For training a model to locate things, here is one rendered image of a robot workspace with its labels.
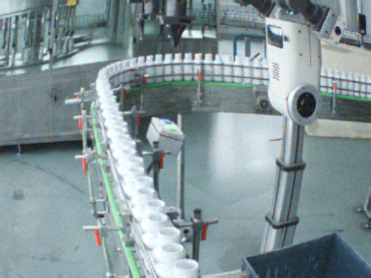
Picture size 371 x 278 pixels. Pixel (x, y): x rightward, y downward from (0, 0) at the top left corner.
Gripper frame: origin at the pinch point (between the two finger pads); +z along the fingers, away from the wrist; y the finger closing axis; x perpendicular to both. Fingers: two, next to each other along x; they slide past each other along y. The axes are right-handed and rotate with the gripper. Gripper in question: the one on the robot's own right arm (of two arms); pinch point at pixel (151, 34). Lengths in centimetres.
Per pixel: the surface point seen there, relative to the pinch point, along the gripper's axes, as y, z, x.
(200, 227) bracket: 5, 32, 86
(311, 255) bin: -29, 50, 85
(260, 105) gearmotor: -75, 50, -71
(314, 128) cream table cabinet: -239, 133, -269
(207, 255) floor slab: -44, 140, -59
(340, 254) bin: -37, 49, 91
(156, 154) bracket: 5, 32, 41
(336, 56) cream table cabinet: -268, 38, -259
